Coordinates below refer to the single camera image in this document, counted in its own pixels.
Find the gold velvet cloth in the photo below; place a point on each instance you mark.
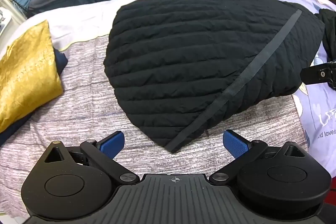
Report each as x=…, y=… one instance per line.
x=26, y=77

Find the black quilted jacket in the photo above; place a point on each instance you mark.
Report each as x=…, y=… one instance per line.
x=183, y=56

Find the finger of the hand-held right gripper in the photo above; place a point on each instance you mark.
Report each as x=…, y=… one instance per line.
x=315, y=74

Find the dark garment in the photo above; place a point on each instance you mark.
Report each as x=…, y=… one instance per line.
x=329, y=30

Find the navy folded cloth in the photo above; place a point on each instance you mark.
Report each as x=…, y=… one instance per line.
x=61, y=61

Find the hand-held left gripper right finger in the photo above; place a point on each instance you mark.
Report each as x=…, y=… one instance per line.
x=235, y=144

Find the white shelf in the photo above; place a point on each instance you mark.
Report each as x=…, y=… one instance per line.
x=5, y=22

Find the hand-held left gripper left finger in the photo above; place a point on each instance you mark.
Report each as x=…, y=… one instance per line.
x=114, y=144

